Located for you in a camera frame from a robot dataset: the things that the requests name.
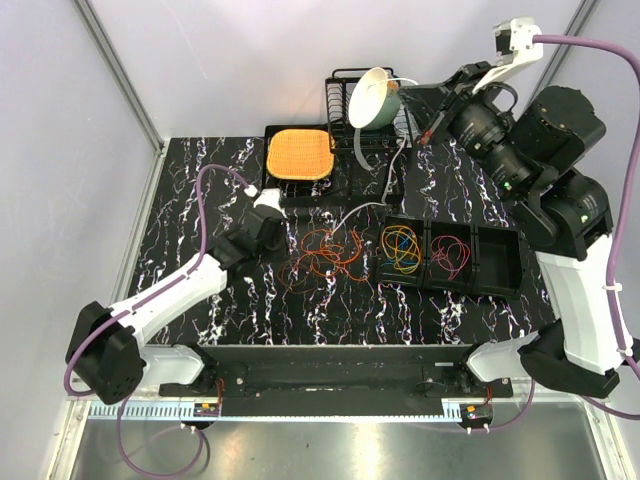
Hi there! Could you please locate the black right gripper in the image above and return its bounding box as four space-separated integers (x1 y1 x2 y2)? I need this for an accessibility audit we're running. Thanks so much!
398 59 534 197

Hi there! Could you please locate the orange cable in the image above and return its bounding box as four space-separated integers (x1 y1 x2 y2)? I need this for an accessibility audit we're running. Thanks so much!
294 228 376 284

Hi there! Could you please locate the blue cable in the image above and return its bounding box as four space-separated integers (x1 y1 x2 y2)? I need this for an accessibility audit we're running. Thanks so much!
384 232 424 269

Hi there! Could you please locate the red cable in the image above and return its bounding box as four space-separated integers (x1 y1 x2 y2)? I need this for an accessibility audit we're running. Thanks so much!
430 234 472 281

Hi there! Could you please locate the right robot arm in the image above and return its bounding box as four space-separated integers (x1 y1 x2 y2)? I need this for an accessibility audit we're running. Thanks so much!
398 62 639 399

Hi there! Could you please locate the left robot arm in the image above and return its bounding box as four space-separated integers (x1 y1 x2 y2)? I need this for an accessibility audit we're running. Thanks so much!
65 205 285 405

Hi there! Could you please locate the cream ceramic bowl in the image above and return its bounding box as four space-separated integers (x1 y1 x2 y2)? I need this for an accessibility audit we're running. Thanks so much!
348 67 401 130

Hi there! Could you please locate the orange woven mat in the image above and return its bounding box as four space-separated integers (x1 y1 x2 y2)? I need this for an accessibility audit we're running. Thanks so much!
266 128 335 181

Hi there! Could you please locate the black dish rack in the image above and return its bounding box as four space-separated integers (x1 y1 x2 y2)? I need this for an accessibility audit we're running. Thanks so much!
325 68 417 154

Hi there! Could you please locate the black bin left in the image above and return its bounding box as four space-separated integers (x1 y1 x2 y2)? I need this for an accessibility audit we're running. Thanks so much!
375 215 426 288

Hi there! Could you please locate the black bin middle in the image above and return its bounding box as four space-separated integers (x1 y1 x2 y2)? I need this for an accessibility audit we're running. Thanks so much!
423 220 476 293

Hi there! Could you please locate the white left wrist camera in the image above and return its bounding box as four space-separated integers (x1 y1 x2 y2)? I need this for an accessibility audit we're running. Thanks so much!
244 185 284 217

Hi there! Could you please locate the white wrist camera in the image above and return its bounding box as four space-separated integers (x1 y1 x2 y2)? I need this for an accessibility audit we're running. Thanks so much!
472 16 543 94
244 185 284 217

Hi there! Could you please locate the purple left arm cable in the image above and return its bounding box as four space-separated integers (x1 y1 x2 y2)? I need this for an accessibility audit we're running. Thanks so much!
62 164 256 476

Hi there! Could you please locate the black wire tray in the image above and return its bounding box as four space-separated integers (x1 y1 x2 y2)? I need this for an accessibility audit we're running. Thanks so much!
260 146 411 208

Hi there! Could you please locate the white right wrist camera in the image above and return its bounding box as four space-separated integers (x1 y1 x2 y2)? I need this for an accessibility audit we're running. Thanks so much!
472 16 543 94

